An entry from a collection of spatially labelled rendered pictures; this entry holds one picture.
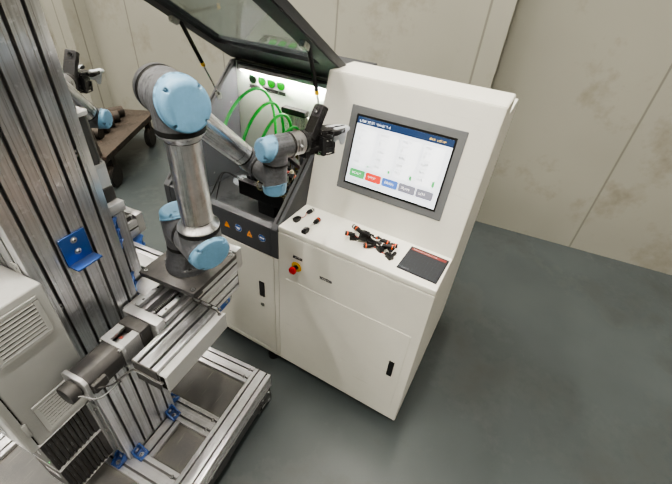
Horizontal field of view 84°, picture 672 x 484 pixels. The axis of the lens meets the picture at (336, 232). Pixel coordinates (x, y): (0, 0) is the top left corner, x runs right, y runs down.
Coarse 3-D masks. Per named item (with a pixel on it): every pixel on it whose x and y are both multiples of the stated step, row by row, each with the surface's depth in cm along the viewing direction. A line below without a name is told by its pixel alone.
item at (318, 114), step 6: (318, 108) 117; (324, 108) 116; (312, 114) 118; (318, 114) 117; (324, 114) 117; (312, 120) 118; (318, 120) 117; (306, 126) 119; (312, 126) 117; (318, 126) 117; (312, 132) 117; (318, 132) 118; (312, 138) 118
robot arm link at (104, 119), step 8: (72, 88) 126; (72, 96) 126; (80, 96) 130; (80, 104) 131; (88, 104) 135; (88, 112) 136; (96, 112) 140; (104, 112) 142; (88, 120) 139; (96, 120) 141; (104, 120) 142; (112, 120) 147; (104, 128) 145
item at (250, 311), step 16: (256, 256) 176; (240, 272) 190; (256, 272) 183; (272, 272) 176; (240, 288) 197; (256, 288) 189; (272, 288) 182; (240, 304) 205; (256, 304) 197; (272, 304) 189; (240, 320) 214; (256, 320) 205; (272, 320) 197; (256, 336) 214; (272, 336) 205
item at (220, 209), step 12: (216, 204) 173; (228, 216) 172; (240, 216) 167; (252, 216) 168; (228, 228) 176; (252, 228) 167; (264, 228) 163; (240, 240) 176; (252, 240) 172; (264, 252) 172
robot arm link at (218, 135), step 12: (132, 84) 86; (216, 120) 106; (216, 132) 106; (228, 132) 110; (216, 144) 109; (228, 144) 110; (240, 144) 114; (228, 156) 115; (240, 156) 116; (252, 156) 119
